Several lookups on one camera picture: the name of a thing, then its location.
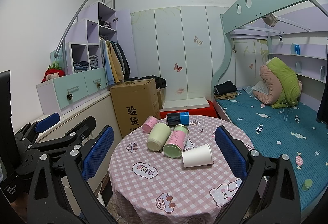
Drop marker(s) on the pink green labelled can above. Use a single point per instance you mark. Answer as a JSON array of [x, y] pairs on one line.
[[176, 142]]

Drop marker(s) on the purple stair shelf cabinet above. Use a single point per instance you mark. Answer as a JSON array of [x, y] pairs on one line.
[[81, 58]]

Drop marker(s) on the red storage box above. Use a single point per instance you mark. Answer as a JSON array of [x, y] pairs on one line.
[[204, 111]]

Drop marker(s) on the white wardrobe with butterflies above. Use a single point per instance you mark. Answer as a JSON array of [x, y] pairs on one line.
[[184, 45]]

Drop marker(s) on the red plush toy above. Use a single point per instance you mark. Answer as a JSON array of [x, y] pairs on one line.
[[53, 71]]

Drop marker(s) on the hanging clothes row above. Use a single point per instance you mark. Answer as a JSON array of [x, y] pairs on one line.
[[115, 63]]

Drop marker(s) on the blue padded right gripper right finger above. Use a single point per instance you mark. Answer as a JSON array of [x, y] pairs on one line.
[[268, 192]]

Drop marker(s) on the pink checked tablecloth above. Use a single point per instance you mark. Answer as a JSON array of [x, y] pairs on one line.
[[149, 187]]

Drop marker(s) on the white paper cup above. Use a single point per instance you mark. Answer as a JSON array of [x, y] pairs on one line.
[[199, 156]]

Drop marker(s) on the pink small cup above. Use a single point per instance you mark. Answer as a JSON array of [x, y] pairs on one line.
[[149, 124]]

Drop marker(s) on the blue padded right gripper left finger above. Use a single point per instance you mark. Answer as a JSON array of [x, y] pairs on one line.
[[59, 190]]

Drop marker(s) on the folded dark clothes pile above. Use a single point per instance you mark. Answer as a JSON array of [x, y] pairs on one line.
[[226, 90]]

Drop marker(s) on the dark blue can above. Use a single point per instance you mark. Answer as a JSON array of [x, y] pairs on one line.
[[181, 118]]

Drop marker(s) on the brown cardboard box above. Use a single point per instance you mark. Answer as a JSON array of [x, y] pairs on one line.
[[134, 102]]

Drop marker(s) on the small green cup on bed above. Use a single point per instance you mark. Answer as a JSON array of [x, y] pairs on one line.
[[307, 184]]

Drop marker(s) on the grey metal stair handrail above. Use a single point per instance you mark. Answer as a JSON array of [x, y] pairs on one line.
[[61, 42]]

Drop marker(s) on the pale green cup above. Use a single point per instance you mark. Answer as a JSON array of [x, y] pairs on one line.
[[158, 137]]

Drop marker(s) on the beige low cabinet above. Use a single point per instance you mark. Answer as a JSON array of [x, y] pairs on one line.
[[97, 112]]

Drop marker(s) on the green pink rolled quilt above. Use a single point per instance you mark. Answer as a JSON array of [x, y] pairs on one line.
[[279, 86]]

